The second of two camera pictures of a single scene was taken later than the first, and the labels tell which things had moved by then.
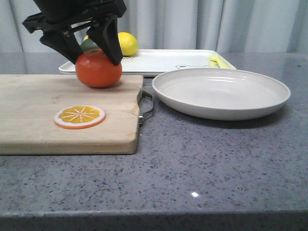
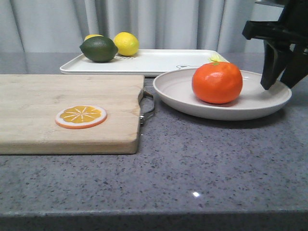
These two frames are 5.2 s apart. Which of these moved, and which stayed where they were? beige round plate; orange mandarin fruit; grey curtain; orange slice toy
Moved: orange mandarin fruit
Stayed: beige round plate; grey curtain; orange slice toy
